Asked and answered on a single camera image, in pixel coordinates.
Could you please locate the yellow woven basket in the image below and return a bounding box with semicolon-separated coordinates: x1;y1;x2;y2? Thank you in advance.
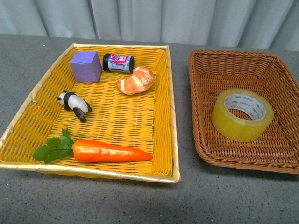
0;43;180;183

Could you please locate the grey curtain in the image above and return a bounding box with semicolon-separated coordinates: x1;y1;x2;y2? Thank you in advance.
0;0;299;51

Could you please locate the purple foam cube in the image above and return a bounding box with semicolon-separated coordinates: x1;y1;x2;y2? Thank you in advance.
69;51;102;83

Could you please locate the small black labelled jar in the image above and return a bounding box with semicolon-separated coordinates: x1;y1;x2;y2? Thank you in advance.
102;54;135;74

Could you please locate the orange toy carrot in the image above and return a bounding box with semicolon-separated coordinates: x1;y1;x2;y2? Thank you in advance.
32;128;153;164

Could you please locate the toy croissant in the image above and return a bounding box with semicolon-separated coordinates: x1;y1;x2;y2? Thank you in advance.
116;66;154;95

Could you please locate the panda figurine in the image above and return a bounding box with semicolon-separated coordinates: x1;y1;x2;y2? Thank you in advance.
57;90;92;123

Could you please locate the brown wicker basket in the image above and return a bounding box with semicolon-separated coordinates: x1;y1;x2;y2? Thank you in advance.
188;50;299;174

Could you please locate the yellow packing tape roll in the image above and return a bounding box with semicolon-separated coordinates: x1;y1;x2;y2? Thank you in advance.
211;88;274;142

